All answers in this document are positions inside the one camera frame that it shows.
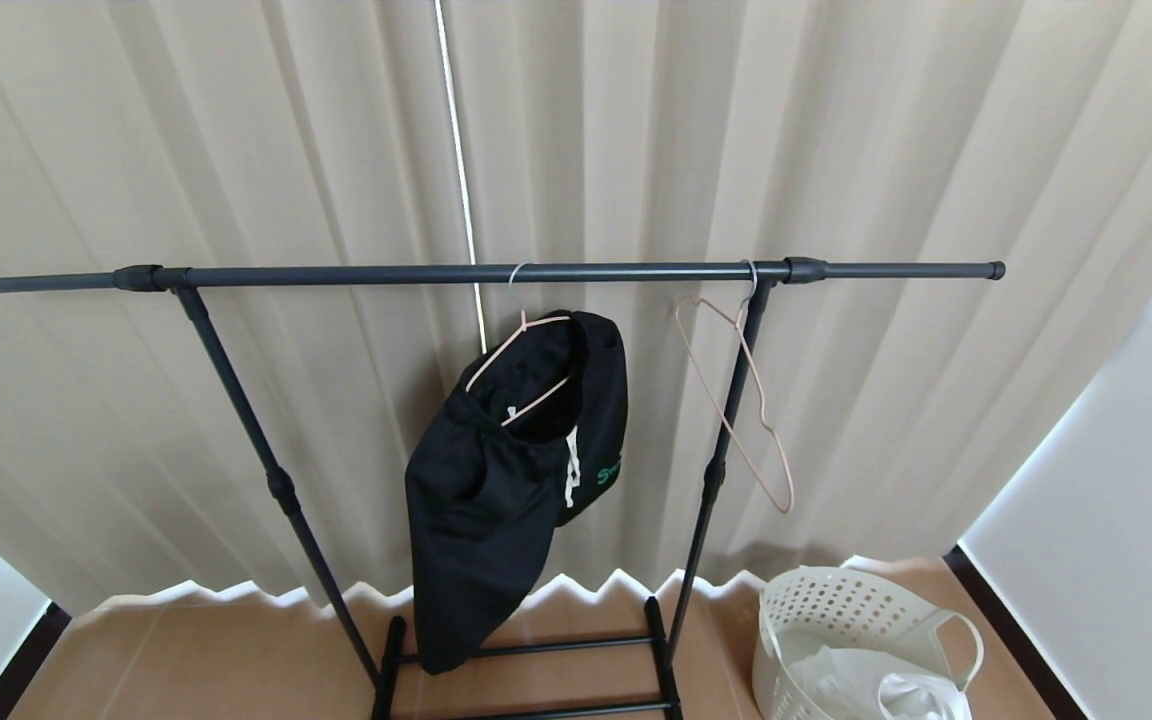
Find black shorts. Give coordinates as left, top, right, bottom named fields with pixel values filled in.
left=404, top=310, right=629, bottom=676

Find pink clothes hanger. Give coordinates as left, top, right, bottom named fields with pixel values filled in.
left=674, top=260, right=797, bottom=516
left=464, top=262, right=577, bottom=429

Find beige curtain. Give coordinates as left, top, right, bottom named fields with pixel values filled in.
left=0, top=0, right=1152, bottom=616

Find white garment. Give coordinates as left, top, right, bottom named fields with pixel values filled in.
left=786, top=640, right=974, bottom=720

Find black clothes rack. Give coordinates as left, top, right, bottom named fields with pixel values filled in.
left=0, top=258, right=1007, bottom=720

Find white laundry basket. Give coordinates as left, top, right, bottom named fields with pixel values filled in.
left=751, top=566, right=987, bottom=720

